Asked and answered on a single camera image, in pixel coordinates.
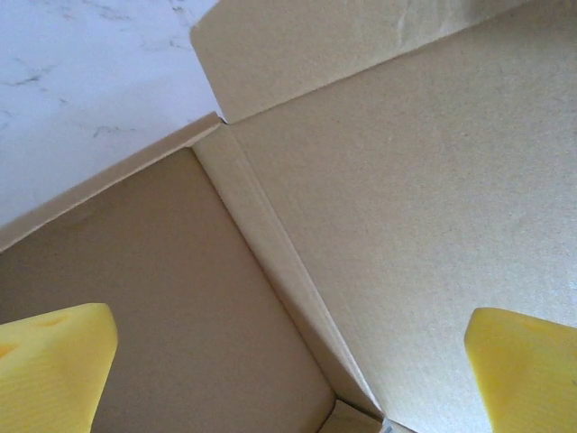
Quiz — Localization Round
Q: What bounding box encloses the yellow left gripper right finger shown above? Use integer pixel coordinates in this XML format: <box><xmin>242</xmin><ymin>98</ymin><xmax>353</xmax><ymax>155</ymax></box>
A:
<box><xmin>463</xmin><ymin>307</ymin><xmax>577</xmax><ymax>433</ymax></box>

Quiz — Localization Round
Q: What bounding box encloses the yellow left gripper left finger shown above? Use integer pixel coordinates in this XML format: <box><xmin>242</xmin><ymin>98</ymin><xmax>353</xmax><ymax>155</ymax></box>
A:
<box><xmin>0</xmin><ymin>302</ymin><xmax>119</xmax><ymax>433</ymax></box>

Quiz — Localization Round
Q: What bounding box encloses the brown cardboard box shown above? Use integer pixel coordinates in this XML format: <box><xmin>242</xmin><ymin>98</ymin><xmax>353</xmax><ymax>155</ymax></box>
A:
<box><xmin>0</xmin><ymin>0</ymin><xmax>577</xmax><ymax>433</ymax></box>

